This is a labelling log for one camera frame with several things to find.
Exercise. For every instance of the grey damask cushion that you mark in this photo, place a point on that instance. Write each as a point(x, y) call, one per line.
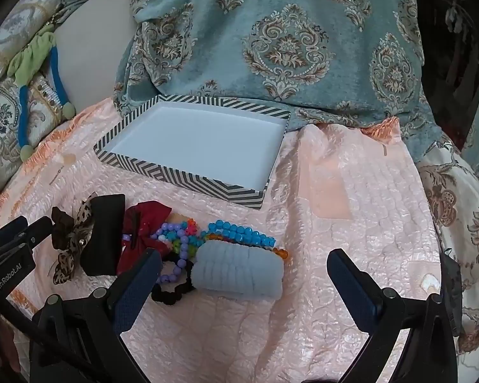
point(8, 28)

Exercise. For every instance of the striped cardboard box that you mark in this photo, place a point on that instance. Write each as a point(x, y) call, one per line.
point(191, 143)

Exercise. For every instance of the floral printed cloth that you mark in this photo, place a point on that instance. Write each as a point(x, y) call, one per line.
point(463, 223)

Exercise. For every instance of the orange beads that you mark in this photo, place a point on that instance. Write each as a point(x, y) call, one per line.
point(281, 253)

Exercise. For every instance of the red velvet bow clip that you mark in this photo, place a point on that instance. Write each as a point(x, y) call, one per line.
point(143, 219)

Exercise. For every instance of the teal damask cloth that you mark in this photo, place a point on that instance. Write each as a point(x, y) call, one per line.
point(303, 48)

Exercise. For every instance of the light blue fabric headband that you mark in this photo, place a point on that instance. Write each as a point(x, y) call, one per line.
point(239, 271)

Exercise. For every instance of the floral embroidered cushion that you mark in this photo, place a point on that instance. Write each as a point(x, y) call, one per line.
point(0, 119)

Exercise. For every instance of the leopard print hair bow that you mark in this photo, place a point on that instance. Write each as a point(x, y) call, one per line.
point(78, 223)

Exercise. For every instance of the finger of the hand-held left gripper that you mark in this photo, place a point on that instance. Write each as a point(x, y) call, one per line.
point(8, 229)
point(42, 229)

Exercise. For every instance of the beige cushion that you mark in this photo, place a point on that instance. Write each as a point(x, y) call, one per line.
point(91, 48)

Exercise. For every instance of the pink quilted blanket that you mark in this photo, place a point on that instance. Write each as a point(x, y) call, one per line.
point(323, 227)

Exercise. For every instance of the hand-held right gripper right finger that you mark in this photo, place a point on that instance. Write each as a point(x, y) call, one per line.
point(355, 287)

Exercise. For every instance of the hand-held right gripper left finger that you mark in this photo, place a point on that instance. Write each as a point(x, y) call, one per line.
point(137, 287)

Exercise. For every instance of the black fabric headband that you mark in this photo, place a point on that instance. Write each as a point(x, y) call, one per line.
point(103, 239)

